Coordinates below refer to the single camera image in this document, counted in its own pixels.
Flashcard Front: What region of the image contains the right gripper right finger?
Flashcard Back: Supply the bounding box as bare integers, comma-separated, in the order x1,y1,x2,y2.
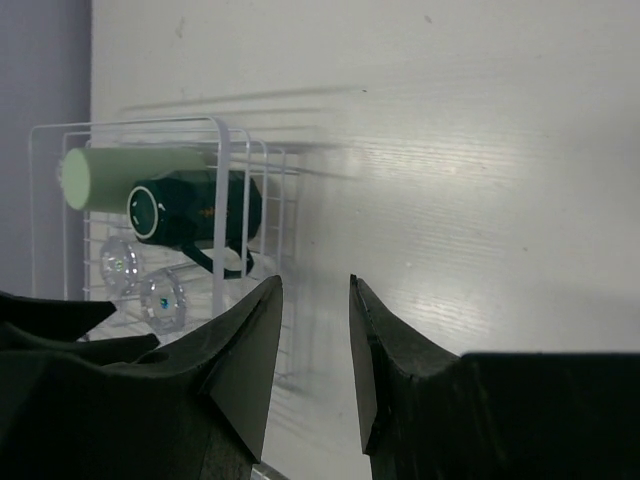
349,277,639,479

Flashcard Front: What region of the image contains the large clear glass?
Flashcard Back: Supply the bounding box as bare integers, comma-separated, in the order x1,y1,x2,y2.
100,236,141,297
139,269,187,335

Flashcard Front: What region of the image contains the light green plastic cup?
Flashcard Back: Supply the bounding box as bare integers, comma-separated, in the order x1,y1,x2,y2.
60,147,213,214

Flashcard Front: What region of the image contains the dark green ceramic mug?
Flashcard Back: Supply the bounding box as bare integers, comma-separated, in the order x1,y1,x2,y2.
126,169,263,272

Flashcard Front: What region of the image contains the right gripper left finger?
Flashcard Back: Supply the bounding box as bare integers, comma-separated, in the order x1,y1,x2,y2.
1,275,283,479

